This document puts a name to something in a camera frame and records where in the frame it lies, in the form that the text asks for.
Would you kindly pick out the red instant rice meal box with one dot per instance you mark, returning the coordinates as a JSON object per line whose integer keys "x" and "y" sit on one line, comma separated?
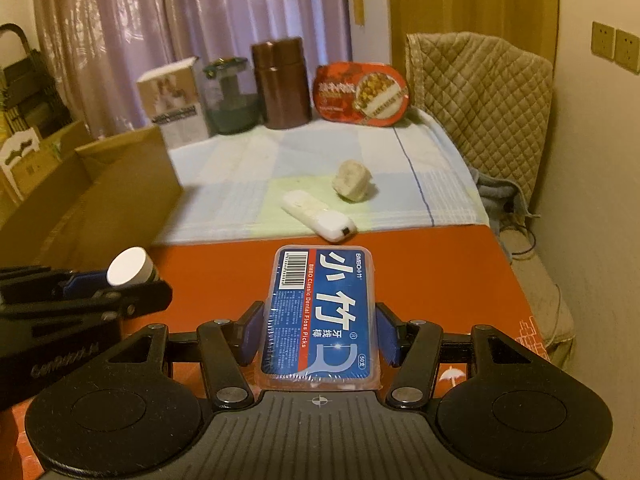
{"x": 360, "y": 92}

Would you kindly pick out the small jar with white lid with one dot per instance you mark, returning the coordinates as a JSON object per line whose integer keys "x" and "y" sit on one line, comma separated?
{"x": 127, "y": 267}

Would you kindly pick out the beige plug adapter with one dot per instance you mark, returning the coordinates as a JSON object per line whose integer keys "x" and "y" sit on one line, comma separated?
{"x": 352, "y": 180}

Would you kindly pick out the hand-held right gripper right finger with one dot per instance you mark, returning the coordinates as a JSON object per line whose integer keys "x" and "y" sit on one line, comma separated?
{"x": 387, "y": 332}

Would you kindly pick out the pale plaid tablecloth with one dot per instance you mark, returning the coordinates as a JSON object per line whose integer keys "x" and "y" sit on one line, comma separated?
{"x": 240, "y": 170}

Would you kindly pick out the grey cloth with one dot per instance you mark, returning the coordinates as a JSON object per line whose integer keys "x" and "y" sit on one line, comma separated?
{"x": 500, "y": 195}

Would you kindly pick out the brown cardboard box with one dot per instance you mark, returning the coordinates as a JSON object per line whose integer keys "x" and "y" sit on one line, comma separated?
{"x": 100, "y": 195}

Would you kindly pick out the wooden door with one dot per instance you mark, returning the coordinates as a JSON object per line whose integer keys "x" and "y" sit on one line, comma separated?
{"x": 465, "y": 0}

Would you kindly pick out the blue dental floss box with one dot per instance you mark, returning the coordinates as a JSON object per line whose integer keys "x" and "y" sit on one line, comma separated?
{"x": 320, "y": 320}

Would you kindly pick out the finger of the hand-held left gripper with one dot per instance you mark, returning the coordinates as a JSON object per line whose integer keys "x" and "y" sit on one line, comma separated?
{"x": 87, "y": 284}
{"x": 145, "y": 296}

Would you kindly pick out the glass jar with green lid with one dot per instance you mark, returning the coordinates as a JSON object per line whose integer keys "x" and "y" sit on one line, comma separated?
{"x": 230, "y": 100}

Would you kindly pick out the beige quilted cover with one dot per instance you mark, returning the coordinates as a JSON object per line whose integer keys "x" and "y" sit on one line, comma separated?
{"x": 495, "y": 110}

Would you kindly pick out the white remote control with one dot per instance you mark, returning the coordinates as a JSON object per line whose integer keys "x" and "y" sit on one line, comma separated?
{"x": 315, "y": 212}

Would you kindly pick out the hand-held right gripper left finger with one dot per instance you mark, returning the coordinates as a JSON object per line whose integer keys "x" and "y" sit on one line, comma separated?
{"x": 250, "y": 332}

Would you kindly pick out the brass wall socket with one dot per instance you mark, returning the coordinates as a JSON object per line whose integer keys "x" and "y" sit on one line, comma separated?
{"x": 628, "y": 51}
{"x": 603, "y": 39}

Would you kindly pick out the white carved wooden ornament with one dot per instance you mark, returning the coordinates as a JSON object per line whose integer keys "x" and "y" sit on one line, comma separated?
{"x": 17, "y": 152}

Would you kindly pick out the white product box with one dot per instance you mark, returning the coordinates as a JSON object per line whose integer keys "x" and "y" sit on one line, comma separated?
{"x": 172, "y": 102}

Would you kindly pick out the brown thermos canister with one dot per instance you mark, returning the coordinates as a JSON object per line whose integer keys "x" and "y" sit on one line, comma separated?
{"x": 280, "y": 85}

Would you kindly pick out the purple curtain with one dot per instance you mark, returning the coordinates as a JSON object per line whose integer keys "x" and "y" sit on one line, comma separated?
{"x": 200, "y": 5}

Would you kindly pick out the black folding step stool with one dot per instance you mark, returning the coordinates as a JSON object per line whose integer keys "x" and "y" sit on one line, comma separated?
{"x": 30, "y": 90}

